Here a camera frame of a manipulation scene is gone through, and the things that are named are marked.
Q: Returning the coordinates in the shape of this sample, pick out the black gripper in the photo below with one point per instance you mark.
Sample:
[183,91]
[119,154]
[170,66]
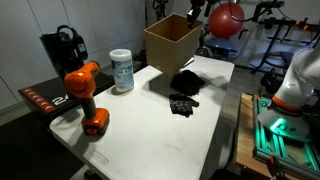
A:
[197,4]

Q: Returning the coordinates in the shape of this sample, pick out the brown cardboard box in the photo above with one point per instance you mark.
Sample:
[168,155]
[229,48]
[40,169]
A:
[170,50]

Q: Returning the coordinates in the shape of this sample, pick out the black fabric grey patches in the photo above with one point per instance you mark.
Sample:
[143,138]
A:
[186,81]

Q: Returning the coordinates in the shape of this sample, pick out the black glove yellow label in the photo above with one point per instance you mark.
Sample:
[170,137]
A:
[181,104]

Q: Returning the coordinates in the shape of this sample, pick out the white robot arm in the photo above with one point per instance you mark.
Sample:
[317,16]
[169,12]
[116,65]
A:
[300,76]

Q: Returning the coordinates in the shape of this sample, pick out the grey dumbbell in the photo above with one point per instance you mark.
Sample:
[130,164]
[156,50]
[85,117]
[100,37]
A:
[205,31]

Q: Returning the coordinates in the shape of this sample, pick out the black exercise bike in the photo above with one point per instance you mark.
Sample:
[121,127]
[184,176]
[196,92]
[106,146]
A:
[160,8]

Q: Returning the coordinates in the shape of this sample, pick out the red exercise ball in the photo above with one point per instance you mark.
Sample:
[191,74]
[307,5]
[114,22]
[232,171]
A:
[226,21]

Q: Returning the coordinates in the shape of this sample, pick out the blue weight bench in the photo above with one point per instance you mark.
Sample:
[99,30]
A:
[220,45]

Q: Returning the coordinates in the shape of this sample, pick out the black multi gym machine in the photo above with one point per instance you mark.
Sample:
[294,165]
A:
[276,30]

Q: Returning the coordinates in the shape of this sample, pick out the white wipes canister blue label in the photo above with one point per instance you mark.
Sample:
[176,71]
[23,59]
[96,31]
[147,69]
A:
[122,71]

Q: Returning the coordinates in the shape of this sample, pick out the black floor bag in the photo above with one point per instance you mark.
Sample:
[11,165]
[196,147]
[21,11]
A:
[270,81]

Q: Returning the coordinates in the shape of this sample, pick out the wooden board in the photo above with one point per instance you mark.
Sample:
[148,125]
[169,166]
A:
[245,133]

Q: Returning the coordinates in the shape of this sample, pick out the white chair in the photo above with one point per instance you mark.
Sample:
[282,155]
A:
[226,146]

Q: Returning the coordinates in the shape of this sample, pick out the black treadmill red chevrons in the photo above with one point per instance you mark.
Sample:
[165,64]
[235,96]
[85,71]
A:
[50,96]

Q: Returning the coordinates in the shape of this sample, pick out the black floor mat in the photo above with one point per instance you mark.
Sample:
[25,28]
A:
[30,153]

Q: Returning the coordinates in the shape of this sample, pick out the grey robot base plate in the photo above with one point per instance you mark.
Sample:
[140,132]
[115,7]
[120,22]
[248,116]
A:
[283,125]

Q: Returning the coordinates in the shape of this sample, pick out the aluminium frame green lit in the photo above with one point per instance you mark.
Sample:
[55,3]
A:
[290,153]

